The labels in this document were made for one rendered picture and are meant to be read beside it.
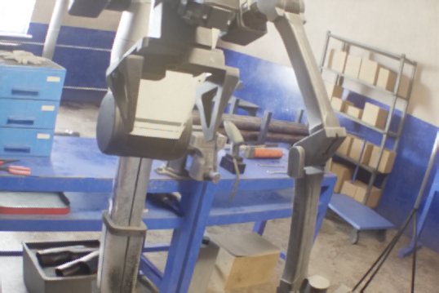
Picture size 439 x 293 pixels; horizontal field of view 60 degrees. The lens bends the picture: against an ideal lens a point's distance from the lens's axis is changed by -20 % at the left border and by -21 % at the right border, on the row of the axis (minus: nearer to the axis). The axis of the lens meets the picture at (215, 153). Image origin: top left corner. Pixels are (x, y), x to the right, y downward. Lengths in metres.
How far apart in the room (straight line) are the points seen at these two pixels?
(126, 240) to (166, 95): 0.40
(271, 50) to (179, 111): 5.62
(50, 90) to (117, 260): 0.84
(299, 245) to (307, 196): 0.12
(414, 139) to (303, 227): 4.18
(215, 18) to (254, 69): 6.39
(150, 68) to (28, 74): 1.27
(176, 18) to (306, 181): 0.62
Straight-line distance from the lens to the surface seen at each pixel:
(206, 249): 2.61
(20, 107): 1.79
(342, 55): 5.39
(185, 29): 0.50
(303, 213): 1.06
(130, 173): 1.14
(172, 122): 1.08
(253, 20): 1.18
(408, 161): 5.20
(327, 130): 0.97
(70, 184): 1.77
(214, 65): 0.51
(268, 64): 6.65
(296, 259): 1.10
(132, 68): 0.46
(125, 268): 1.27
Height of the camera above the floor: 1.49
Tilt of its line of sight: 14 degrees down
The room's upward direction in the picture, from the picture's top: 15 degrees clockwise
